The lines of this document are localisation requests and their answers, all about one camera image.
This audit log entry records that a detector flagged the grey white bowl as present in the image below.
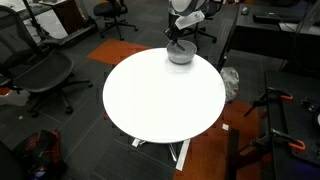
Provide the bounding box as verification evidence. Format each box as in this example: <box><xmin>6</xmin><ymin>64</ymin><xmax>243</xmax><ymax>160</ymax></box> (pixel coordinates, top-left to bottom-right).
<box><xmin>165</xmin><ymin>39</ymin><xmax>198</xmax><ymax>65</ymax></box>

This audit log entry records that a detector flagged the large black mesh office chair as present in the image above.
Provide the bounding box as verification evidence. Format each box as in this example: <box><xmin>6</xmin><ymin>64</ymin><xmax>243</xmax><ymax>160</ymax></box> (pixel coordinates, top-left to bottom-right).
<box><xmin>0</xmin><ymin>4</ymin><xmax>94</xmax><ymax>119</ymax></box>

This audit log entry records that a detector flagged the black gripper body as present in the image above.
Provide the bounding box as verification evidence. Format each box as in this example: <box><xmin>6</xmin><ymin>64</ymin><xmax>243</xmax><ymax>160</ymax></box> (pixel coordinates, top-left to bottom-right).
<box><xmin>163</xmin><ymin>25</ymin><xmax>181</xmax><ymax>43</ymax></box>

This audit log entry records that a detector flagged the black tripod stand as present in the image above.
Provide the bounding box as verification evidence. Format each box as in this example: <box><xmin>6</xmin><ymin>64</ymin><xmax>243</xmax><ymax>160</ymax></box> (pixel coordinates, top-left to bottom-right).
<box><xmin>21</xmin><ymin>0</ymin><xmax>52</xmax><ymax>42</ymax></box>

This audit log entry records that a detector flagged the red and black bag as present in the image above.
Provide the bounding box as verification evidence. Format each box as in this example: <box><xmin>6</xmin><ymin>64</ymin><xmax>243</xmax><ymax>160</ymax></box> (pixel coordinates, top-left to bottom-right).
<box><xmin>12</xmin><ymin>128</ymin><xmax>68</xmax><ymax>180</ymax></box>

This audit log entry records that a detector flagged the black office desk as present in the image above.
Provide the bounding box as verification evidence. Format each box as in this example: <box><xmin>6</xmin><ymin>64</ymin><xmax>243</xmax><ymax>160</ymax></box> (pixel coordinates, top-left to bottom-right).
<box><xmin>216</xmin><ymin>2</ymin><xmax>320</xmax><ymax>73</ymax></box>

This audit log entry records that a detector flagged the black workbench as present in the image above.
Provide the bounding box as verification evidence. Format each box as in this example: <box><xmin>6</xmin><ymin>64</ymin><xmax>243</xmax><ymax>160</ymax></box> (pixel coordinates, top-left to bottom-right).
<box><xmin>264</xmin><ymin>69</ymin><xmax>320</xmax><ymax>180</ymax></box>

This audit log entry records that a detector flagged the brown wooden cabinet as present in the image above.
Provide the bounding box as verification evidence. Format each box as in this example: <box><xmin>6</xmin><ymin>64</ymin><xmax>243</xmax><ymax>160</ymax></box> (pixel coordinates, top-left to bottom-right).
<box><xmin>49</xmin><ymin>0</ymin><xmax>89</xmax><ymax>35</ymax></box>

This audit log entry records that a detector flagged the grey computer mouse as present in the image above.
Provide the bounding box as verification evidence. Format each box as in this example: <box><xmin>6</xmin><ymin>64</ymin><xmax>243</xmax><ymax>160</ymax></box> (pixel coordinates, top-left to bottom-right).
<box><xmin>240</xmin><ymin>5</ymin><xmax>251</xmax><ymax>16</ymax></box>

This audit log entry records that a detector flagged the black swivel chair with star base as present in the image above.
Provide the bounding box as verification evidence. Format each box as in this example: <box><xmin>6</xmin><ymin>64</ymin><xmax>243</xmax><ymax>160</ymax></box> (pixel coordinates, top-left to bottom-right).
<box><xmin>182</xmin><ymin>0</ymin><xmax>218</xmax><ymax>44</ymax></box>

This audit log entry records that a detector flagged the orange handled bar clamp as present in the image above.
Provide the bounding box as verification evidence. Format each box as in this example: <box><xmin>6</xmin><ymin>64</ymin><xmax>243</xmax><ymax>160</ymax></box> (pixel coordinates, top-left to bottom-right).
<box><xmin>249</xmin><ymin>128</ymin><xmax>307</xmax><ymax>158</ymax></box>
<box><xmin>243</xmin><ymin>87</ymin><xmax>295</xmax><ymax>118</ymax></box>

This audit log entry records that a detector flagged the small black office chair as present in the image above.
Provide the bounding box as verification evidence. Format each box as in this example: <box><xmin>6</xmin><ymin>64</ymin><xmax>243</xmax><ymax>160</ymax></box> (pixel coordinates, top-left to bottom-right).
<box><xmin>92</xmin><ymin>0</ymin><xmax>140</xmax><ymax>42</ymax></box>

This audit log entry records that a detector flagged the white plastic bag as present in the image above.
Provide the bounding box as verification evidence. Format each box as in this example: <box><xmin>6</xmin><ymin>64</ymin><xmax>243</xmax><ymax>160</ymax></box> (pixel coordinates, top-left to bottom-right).
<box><xmin>219</xmin><ymin>66</ymin><xmax>241</xmax><ymax>103</ymax></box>

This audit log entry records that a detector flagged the white plastic container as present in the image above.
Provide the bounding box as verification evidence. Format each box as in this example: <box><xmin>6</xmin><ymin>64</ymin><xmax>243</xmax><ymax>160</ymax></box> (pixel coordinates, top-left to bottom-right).
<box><xmin>0</xmin><ymin>87</ymin><xmax>30</xmax><ymax>107</ymax></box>

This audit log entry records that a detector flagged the black low platform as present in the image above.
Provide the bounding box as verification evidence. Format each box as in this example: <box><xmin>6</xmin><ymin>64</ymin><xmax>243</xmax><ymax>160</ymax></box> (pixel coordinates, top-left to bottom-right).
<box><xmin>39</xmin><ymin>21</ymin><xmax>100</xmax><ymax>47</ymax></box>

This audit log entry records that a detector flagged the small black device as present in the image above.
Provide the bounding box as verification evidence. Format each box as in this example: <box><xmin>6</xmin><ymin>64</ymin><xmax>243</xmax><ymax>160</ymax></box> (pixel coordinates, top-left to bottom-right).
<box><xmin>301</xmin><ymin>97</ymin><xmax>320</xmax><ymax>115</ymax></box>

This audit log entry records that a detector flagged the black keyboard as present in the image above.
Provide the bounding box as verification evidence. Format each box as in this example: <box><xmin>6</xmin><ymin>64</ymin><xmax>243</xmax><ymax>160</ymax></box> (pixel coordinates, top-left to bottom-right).
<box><xmin>252</xmin><ymin>12</ymin><xmax>282</xmax><ymax>25</ymax></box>

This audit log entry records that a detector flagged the white metal table base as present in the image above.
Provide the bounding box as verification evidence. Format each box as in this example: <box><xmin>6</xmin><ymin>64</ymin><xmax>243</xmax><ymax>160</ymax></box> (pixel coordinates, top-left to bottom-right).
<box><xmin>131</xmin><ymin>137</ymin><xmax>192</xmax><ymax>172</ymax></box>

